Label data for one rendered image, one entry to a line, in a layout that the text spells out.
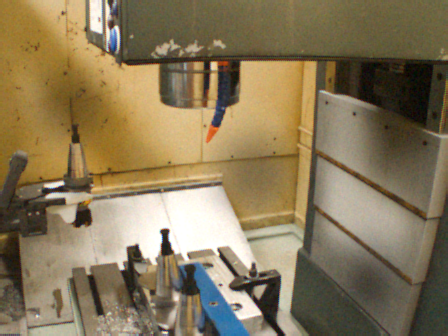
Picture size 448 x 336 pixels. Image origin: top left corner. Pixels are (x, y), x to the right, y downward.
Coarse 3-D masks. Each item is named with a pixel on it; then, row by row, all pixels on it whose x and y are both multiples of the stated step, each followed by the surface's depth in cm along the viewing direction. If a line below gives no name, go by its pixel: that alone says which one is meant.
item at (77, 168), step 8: (72, 144) 92; (80, 144) 92; (72, 152) 92; (80, 152) 93; (72, 160) 93; (80, 160) 93; (72, 168) 93; (80, 168) 93; (72, 176) 94; (80, 176) 94
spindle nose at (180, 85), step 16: (160, 64) 90; (176, 64) 87; (192, 64) 86; (208, 64) 86; (240, 64) 91; (160, 80) 91; (176, 80) 88; (192, 80) 87; (208, 80) 87; (240, 80) 93; (160, 96) 94; (176, 96) 89; (192, 96) 88; (208, 96) 88
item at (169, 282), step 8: (160, 256) 72; (168, 256) 72; (176, 256) 73; (160, 264) 73; (168, 264) 72; (176, 264) 73; (160, 272) 73; (168, 272) 73; (176, 272) 73; (160, 280) 73; (168, 280) 73; (176, 280) 74; (160, 288) 74; (168, 288) 73; (176, 288) 74; (160, 296) 74; (168, 296) 74; (176, 296) 74
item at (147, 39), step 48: (144, 0) 55; (192, 0) 57; (240, 0) 58; (288, 0) 60; (336, 0) 62; (384, 0) 64; (432, 0) 67; (144, 48) 57; (192, 48) 59; (240, 48) 61; (288, 48) 63; (336, 48) 65; (384, 48) 67; (432, 48) 70
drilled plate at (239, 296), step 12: (204, 264) 131; (216, 264) 130; (216, 276) 124; (228, 276) 124; (144, 288) 119; (228, 288) 119; (144, 300) 119; (228, 300) 114; (240, 300) 114; (240, 312) 110; (252, 312) 110; (156, 324) 108; (252, 324) 110
